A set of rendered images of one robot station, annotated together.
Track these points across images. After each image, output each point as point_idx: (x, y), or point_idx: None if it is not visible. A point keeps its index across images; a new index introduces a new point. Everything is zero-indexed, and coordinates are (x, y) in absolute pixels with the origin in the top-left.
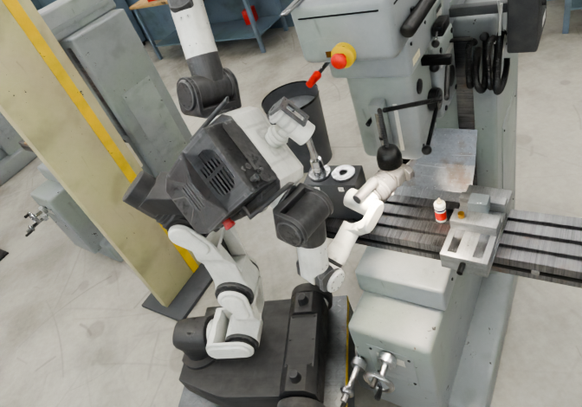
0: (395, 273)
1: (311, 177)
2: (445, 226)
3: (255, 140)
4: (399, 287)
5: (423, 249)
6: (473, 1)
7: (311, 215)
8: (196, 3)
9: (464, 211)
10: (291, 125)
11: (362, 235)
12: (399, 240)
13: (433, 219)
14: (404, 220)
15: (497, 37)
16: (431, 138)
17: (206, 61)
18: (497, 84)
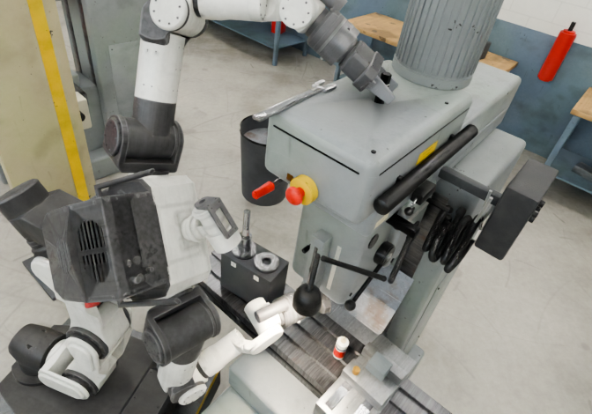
0: (267, 389)
1: (233, 249)
2: (338, 365)
3: (166, 226)
4: (264, 406)
5: (306, 380)
6: (468, 164)
7: (188, 336)
8: (172, 43)
9: (361, 367)
10: (213, 230)
11: (255, 331)
12: (287, 358)
13: (330, 351)
14: (303, 336)
15: (472, 223)
16: None
17: (154, 110)
18: (450, 267)
